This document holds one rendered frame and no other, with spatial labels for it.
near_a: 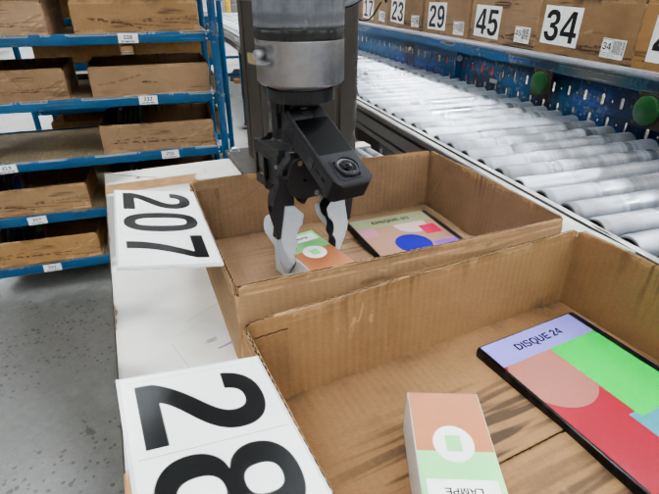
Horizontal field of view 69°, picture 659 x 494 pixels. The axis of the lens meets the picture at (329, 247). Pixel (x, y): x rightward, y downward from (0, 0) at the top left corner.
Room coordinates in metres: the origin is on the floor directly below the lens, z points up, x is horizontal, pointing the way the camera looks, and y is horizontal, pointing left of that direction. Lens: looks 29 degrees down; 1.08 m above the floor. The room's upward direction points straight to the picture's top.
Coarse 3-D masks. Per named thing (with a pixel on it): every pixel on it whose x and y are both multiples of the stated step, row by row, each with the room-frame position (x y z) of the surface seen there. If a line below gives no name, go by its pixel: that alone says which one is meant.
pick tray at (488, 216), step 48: (240, 192) 0.63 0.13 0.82; (384, 192) 0.72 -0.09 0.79; (432, 192) 0.73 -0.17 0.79; (480, 192) 0.63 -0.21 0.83; (240, 240) 0.61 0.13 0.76; (480, 240) 0.45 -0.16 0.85; (528, 240) 0.47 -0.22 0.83; (240, 288) 0.35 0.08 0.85; (288, 288) 0.37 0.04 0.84; (336, 288) 0.39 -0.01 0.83; (240, 336) 0.35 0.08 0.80
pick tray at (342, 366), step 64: (512, 256) 0.42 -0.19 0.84; (576, 256) 0.46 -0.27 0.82; (640, 256) 0.41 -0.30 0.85; (256, 320) 0.31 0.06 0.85; (320, 320) 0.33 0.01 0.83; (384, 320) 0.36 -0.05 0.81; (448, 320) 0.39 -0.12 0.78; (512, 320) 0.43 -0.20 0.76; (640, 320) 0.39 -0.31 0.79; (320, 384) 0.33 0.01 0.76; (384, 384) 0.33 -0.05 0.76; (448, 384) 0.33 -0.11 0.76; (320, 448) 0.26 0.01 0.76; (384, 448) 0.26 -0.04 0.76; (512, 448) 0.26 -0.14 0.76; (576, 448) 0.26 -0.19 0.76
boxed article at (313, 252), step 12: (300, 240) 0.53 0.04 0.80; (312, 240) 0.53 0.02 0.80; (324, 240) 0.53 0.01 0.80; (300, 252) 0.50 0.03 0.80; (312, 252) 0.50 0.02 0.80; (324, 252) 0.50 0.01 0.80; (336, 252) 0.50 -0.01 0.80; (276, 264) 0.53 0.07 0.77; (300, 264) 0.48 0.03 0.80; (312, 264) 0.47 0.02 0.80; (324, 264) 0.47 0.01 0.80; (336, 264) 0.47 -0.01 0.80
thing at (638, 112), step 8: (648, 96) 1.20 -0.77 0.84; (640, 104) 1.21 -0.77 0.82; (648, 104) 1.19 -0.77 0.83; (656, 104) 1.17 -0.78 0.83; (640, 112) 1.20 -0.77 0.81; (648, 112) 1.18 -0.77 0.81; (656, 112) 1.17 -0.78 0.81; (640, 120) 1.20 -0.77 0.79; (648, 120) 1.18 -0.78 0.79; (656, 120) 1.17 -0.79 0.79
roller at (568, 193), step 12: (600, 180) 0.88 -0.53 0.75; (612, 180) 0.88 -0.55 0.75; (624, 180) 0.88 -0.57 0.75; (636, 180) 0.88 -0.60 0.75; (648, 180) 0.89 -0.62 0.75; (540, 192) 0.83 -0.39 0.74; (552, 192) 0.82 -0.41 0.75; (564, 192) 0.83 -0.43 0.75; (576, 192) 0.83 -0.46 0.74; (588, 192) 0.84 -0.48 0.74; (600, 192) 0.85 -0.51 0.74; (612, 192) 0.85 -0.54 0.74; (624, 192) 0.86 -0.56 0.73
